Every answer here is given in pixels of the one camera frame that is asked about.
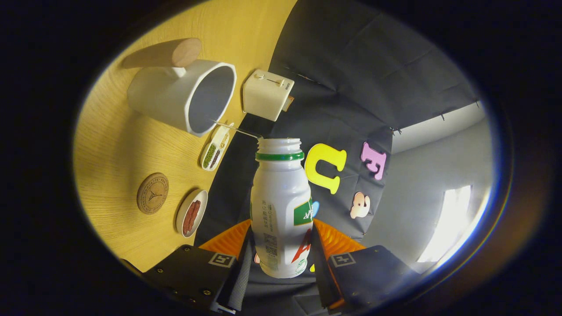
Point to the wooden table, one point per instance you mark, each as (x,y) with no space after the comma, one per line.
(131,145)

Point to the white juice bottle green label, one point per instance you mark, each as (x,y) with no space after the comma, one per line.
(279,197)

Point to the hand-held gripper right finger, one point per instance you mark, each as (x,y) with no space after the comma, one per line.
(319,276)

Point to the white divided dish with beans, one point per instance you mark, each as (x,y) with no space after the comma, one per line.
(213,151)

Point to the black backdrop cloth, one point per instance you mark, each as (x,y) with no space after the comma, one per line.
(351,66)

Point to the white round plate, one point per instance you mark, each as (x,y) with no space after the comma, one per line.
(199,202)

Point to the red meat slice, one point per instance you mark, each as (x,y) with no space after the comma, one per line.
(188,224)
(195,213)

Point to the round wooden coaster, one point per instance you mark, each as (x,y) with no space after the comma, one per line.
(153,193)

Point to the toast slice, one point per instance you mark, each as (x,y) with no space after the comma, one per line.
(288,103)

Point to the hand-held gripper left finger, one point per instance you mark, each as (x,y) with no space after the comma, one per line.
(243,276)

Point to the cream toaster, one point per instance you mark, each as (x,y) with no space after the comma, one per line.
(265,96)

